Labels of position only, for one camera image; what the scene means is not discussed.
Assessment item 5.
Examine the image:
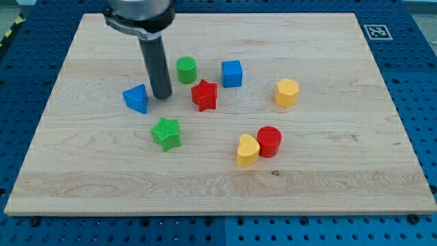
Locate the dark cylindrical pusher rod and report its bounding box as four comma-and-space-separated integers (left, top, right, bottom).
139, 37, 172, 100

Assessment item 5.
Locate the red star block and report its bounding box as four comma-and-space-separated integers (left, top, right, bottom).
191, 79, 218, 111

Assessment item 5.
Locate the green star block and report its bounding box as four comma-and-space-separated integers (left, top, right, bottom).
151, 117, 182, 152

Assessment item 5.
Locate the green cylinder block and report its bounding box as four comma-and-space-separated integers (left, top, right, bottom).
175, 56, 197, 84

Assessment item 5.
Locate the blue triangle block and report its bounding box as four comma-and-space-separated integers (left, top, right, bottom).
122, 84, 148, 114

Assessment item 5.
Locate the blue cube block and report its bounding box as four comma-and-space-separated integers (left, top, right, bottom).
221, 60, 243, 88

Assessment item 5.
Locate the light wooden board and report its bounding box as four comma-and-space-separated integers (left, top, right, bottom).
5, 13, 436, 217

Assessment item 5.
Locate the yellow heart block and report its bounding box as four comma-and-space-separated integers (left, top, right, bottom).
236, 134, 260, 167

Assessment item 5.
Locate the yellow hexagon block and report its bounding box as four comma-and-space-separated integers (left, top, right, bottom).
274, 79, 300, 108

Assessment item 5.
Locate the red cylinder block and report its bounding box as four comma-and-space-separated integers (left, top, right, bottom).
257, 126, 282, 158

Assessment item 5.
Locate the white fiducial marker tag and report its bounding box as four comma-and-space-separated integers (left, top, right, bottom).
363, 24, 393, 40

